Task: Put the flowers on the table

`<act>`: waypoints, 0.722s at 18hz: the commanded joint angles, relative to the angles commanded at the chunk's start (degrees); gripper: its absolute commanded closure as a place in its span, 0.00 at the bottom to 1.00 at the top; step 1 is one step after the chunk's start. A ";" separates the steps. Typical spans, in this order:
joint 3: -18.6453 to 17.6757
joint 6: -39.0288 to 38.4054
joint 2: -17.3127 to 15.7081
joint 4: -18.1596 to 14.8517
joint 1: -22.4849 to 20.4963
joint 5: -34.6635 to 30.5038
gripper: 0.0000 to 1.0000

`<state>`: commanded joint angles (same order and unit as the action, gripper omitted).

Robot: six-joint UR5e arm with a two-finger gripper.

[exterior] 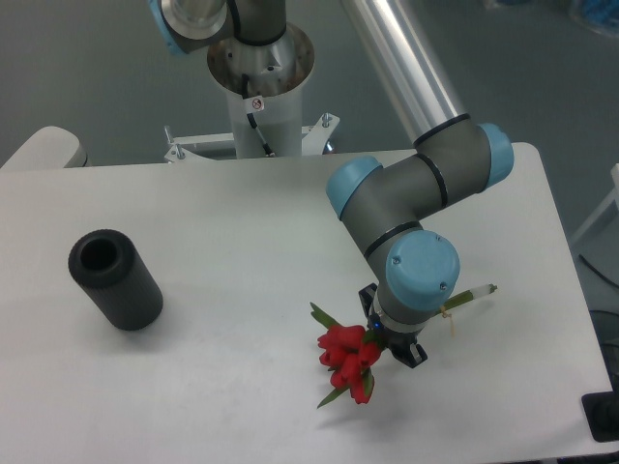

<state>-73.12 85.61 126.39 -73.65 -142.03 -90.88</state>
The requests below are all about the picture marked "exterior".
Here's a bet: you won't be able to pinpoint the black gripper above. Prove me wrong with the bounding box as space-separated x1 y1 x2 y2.
358 283 427 369

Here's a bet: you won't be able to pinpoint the red tulip flower bouquet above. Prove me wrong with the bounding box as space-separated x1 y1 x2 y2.
309 282 500 410

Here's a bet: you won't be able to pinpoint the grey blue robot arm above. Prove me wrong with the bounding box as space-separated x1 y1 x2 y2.
149 1 515 367

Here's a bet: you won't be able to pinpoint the black device at table edge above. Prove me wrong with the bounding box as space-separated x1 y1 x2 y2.
581 391 618 443

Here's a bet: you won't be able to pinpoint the black ribbed cylindrical vase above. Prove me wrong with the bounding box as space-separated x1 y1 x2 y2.
68 229 163 331

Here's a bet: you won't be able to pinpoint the blue items in clear container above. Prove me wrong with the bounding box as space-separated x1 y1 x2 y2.
569 0 618 38

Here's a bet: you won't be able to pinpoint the white chair backrest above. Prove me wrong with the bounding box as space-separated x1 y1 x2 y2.
1 126 90 172

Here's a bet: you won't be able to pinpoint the black cable on floor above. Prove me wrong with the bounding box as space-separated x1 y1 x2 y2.
578 254 619 286

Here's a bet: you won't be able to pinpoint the black cable on pedestal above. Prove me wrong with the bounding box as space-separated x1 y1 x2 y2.
240 72 277 159

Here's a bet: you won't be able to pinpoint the white furniture frame right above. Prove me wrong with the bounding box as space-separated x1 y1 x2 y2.
568 164 618 248

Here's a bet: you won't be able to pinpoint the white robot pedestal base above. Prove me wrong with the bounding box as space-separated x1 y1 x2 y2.
164 23 340 162

